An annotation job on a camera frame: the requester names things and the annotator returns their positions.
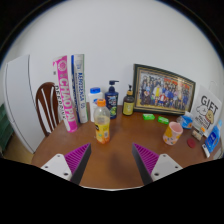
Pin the green storage crate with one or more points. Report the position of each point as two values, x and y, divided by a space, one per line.
5 128

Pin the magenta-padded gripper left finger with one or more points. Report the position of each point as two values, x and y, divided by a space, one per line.
76 159

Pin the framed group picture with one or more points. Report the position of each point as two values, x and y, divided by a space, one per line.
163 90

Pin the white printed gift bag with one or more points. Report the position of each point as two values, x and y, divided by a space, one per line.
208 108

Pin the flat round red coaster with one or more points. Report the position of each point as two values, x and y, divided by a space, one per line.
191 143

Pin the dark blue pump bottle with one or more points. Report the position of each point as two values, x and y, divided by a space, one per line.
112 101

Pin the pink shuttlecock tube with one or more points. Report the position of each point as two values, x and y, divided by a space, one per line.
66 96

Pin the blue detergent bottle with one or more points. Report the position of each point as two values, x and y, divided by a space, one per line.
213 140

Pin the dark wooden chair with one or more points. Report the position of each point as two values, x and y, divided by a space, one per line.
46 106

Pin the orange juice bottle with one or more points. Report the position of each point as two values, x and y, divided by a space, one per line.
102 126

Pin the white bottle with blue cap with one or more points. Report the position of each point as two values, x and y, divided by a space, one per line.
93 100

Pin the brown pump bottle yellow label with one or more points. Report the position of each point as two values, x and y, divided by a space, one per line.
128 105

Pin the small patterned card box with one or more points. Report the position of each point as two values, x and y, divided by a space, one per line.
197 134

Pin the white and blue shuttlecock tube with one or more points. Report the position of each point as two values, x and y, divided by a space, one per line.
80 90

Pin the pink mug with yellow prints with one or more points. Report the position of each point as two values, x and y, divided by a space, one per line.
172 134

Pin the blue tissue pack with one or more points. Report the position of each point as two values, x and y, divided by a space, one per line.
185 121

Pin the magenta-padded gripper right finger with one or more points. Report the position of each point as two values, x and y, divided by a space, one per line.
147 159

